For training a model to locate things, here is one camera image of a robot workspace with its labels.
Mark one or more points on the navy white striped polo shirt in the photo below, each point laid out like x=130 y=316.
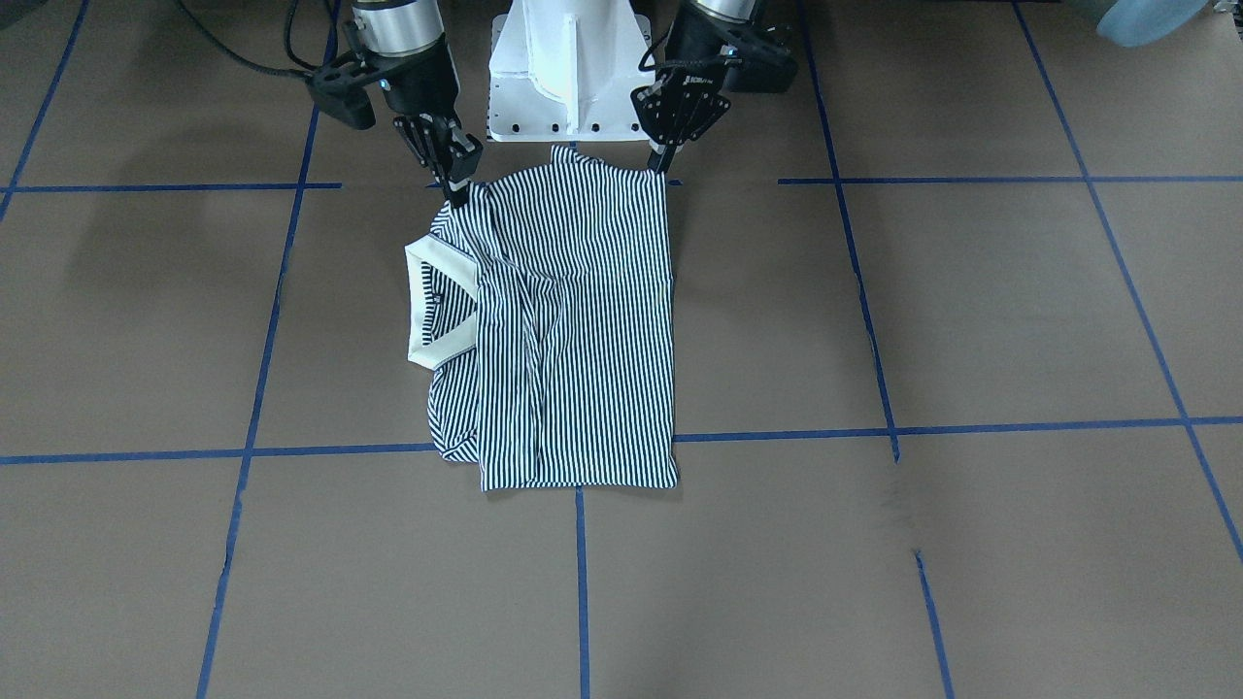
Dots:
x=543 y=310

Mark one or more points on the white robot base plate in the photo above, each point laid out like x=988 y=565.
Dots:
x=564 y=71

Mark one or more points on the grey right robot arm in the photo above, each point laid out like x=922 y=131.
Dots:
x=401 y=47

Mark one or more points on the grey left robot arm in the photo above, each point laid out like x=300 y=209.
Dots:
x=723 y=8

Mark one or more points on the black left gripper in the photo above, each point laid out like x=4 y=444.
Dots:
x=695 y=60

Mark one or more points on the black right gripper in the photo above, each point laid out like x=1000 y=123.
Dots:
x=419 y=85

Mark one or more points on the blue tape grid line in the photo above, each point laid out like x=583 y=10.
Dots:
x=580 y=531

